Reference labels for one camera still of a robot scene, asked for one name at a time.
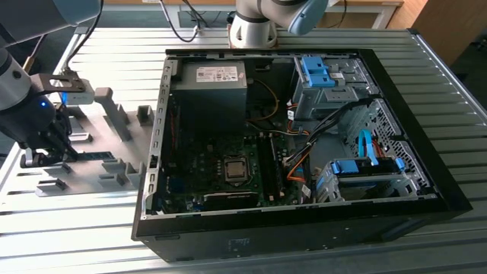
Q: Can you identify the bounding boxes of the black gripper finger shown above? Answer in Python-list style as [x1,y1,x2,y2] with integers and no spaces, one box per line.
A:
[50,110,79,162]
[18,143,66,170]

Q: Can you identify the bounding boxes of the black RAM slot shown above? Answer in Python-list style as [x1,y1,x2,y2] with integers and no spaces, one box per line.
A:
[256,132,274,201]

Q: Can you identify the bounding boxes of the grey parts rack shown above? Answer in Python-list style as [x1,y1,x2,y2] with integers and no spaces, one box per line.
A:
[34,87,154,198]

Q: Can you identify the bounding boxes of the grey power supply unit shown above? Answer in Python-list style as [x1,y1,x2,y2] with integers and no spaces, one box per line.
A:
[172,59,248,135]

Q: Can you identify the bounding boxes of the silver CPU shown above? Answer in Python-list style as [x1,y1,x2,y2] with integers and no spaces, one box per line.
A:
[225,160,248,181]

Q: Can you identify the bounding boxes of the CPU socket with metal cover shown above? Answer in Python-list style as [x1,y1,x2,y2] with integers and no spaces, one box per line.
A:
[220,153,254,188]

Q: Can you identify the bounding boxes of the black graphics card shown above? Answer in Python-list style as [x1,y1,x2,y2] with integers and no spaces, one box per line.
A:
[201,190,260,211]

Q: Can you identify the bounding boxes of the green motherboard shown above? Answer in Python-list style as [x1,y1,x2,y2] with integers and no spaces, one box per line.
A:
[161,132,301,213]

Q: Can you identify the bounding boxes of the black PC case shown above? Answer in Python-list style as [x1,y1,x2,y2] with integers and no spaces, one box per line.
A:
[130,48,473,263]

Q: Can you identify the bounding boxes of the tall grey metal drive cage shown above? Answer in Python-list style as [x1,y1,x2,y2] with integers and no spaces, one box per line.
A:
[292,55,381,120]

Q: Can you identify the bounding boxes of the hard disk in blue carrier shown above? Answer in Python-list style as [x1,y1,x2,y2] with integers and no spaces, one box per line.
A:
[329,158,404,175]

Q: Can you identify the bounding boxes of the low grey metal drive cage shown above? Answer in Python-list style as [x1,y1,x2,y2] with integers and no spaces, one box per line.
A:
[313,159,434,203]

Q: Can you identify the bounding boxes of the brown wooden cabinet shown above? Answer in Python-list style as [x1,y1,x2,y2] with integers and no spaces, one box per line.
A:
[386,0,487,66]

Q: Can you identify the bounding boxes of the black camera bracket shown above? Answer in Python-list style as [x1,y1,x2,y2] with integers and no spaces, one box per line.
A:
[29,73,86,94]

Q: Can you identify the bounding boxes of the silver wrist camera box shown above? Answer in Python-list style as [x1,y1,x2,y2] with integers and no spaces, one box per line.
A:
[62,82,94,106]

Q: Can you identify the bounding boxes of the black camera cable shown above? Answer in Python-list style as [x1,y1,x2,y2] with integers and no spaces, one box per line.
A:
[62,0,104,72]

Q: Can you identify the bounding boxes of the grey cable with white plug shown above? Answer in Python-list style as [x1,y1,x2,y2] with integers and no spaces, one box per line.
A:
[158,0,201,43]

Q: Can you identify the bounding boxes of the thin yellow wire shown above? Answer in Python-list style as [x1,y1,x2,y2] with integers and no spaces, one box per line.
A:
[245,79,280,124]

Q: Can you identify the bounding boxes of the orange data cable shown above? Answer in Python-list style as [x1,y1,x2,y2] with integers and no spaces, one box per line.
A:
[285,159,305,182]

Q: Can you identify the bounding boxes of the blue plastic bay bracket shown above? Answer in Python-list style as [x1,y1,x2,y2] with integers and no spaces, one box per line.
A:
[300,56,337,88]

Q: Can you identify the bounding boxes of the black cable bundle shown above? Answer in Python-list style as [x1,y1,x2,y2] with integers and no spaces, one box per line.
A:
[301,98,373,149]

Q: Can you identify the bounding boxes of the blue flat data cable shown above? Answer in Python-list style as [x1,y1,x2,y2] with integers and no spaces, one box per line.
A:
[356,128,380,166]

